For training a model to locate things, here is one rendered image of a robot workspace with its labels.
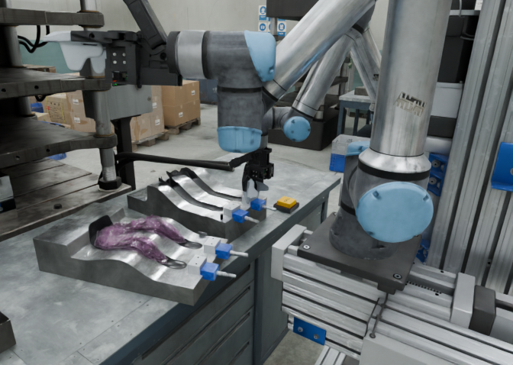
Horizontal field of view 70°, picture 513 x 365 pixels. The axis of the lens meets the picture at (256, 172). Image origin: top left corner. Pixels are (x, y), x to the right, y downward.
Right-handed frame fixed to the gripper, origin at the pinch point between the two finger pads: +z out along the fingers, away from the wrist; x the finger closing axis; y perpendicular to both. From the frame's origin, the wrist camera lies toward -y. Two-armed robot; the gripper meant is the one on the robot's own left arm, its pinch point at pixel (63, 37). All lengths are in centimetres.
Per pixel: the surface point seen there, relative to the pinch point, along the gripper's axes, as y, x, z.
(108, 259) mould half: 53, 27, 8
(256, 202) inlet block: 47, 65, -28
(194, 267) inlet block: 55, 28, -15
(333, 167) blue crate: 92, 368, -92
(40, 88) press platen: 10, 75, 58
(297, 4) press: -101, 440, -39
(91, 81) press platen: 6, 87, 44
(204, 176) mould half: 43, 85, -4
